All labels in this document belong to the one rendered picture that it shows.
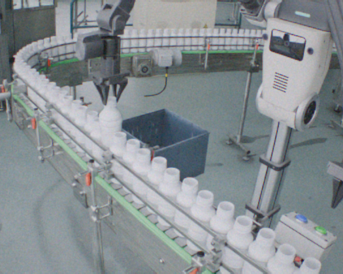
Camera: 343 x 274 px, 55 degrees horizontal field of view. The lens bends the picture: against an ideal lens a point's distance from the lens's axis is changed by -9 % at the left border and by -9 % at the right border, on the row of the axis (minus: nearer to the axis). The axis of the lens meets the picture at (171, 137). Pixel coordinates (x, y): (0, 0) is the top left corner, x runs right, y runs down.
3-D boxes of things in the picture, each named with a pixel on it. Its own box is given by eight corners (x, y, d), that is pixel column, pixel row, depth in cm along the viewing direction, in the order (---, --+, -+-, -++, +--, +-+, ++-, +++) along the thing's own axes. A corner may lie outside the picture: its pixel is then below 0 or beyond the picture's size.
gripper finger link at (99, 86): (92, 103, 106) (91, 73, 101) (112, 98, 110) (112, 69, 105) (104, 110, 101) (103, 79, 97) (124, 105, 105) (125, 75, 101)
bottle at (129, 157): (144, 192, 109) (146, 145, 101) (125, 196, 106) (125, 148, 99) (138, 181, 113) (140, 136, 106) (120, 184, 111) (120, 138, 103)
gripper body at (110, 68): (89, 78, 101) (89, 53, 98) (119, 72, 107) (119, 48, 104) (100, 84, 97) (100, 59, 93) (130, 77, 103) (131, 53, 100)
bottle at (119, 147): (132, 179, 114) (134, 134, 106) (119, 188, 110) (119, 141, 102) (119, 171, 117) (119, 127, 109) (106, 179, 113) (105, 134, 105)
